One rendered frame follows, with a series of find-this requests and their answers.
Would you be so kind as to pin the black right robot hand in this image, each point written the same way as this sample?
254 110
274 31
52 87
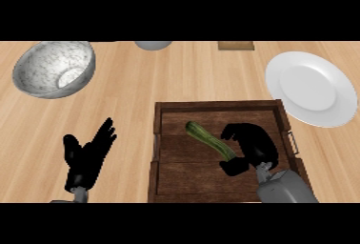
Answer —
255 141

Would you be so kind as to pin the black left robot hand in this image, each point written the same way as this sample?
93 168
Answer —
84 158

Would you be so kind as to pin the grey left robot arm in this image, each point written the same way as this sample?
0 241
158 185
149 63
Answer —
74 196

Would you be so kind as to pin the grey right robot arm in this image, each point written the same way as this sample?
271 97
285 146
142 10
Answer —
283 187

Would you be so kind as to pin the green squash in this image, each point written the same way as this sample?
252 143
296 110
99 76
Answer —
208 138

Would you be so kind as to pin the dark wooden tray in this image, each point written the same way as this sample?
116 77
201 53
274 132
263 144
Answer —
187 178

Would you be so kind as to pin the white round plate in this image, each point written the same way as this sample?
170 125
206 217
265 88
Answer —
311 89

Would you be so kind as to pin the speckled grey metal bowl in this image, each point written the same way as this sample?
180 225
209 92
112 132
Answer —
53 70

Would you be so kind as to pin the brown wooden block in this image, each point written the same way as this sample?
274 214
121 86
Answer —
234 45

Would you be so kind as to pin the grey round object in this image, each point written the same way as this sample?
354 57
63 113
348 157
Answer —
152 44

